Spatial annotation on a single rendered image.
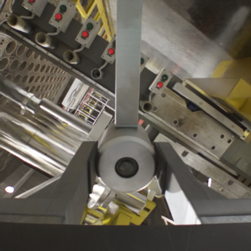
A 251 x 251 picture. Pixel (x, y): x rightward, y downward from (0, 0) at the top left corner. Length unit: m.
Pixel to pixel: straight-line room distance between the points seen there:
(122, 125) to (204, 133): 1.25
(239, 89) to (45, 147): 1.17
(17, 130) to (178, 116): 1.05
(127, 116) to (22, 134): 1.07
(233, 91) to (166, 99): 0.40
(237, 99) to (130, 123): 1.02
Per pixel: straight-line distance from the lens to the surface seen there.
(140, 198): 1.22
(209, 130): 1.40
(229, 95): 1.12
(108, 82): 1.19
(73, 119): 1.43
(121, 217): 1.33
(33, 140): 1.18
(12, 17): 1.22
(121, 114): 0.15
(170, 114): 1.26
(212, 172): 1.67
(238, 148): 1.62
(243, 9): 1.51
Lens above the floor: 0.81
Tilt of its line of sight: 12 degrees up
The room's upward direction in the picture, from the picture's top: 146 degrees counter-clockwise
